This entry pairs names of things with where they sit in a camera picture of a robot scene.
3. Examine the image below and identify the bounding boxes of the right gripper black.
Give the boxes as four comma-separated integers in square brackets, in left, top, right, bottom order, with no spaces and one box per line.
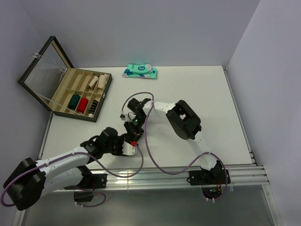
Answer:
[124,116,148,144]

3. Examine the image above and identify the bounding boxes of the dark green patterned sock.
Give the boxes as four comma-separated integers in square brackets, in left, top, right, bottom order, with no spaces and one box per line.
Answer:
[68,94,80,110]

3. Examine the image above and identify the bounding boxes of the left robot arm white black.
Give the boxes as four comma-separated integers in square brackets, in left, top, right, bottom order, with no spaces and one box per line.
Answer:
[3,127,136,210]

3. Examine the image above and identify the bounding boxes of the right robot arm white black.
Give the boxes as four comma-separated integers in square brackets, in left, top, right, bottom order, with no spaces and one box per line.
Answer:
[120,98,227,184]

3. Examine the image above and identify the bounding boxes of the mint green folded socks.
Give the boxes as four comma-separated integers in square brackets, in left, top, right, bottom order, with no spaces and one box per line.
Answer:
[122,64,157,79]

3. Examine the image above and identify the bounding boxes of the black white striped rolled sock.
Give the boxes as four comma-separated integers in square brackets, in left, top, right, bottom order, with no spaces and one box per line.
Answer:
[88,99,99,118]

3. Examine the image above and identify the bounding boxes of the red rolled sock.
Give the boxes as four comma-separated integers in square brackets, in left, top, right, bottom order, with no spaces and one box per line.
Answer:
[77,97,89,114]

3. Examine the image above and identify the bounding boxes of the beige rolled sock right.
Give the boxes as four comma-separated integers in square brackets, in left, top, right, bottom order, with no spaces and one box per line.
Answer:
[98,74,109,89]

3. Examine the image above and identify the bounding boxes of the beige rolled sock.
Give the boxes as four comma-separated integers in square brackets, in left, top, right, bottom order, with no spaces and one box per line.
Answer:
[98,74,109,89]
[88,76,99,90]

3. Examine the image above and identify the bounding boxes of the beige rolled sock left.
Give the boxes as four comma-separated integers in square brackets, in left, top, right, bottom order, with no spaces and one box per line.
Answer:
[88,76,99,90]

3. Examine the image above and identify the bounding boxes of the black wooden organizer box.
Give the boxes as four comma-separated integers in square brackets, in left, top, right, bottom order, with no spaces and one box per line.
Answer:
[18,36,112,122]

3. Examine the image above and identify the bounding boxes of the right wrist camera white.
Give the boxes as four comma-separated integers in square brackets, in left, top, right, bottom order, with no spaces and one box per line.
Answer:
[120,113,126,121]

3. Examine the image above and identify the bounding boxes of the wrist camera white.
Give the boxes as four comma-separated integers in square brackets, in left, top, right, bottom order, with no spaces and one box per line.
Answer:
[122,141,137,156]
[120,113,126,121]

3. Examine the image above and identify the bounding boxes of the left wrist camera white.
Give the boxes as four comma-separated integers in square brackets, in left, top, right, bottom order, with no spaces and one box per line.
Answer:
[122,141,137,156]

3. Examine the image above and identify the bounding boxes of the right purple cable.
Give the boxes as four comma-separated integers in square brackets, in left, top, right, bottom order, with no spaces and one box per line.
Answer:
[120,92,230,202]

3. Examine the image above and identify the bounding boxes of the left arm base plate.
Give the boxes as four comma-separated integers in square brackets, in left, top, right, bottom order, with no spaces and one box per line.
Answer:
[66,174,107,189]

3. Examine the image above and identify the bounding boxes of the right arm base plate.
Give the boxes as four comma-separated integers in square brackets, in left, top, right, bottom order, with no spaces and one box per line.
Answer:
[186,170,231,186]

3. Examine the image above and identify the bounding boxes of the aluminium frame rail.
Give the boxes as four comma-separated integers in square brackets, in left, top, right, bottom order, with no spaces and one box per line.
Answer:
[23,166,270,193]

